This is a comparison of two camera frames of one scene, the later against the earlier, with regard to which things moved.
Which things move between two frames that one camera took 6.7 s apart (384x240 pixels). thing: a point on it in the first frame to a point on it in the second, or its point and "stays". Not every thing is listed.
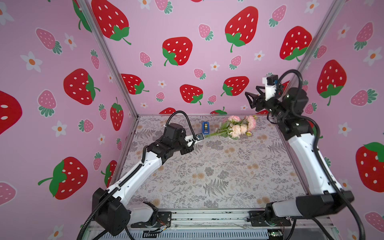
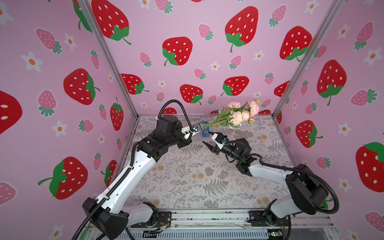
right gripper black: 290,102 to 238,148
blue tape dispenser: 206,128 stays
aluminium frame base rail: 222,224 stays
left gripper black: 186,150 to 183,143
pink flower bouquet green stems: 233,127 to 234,114
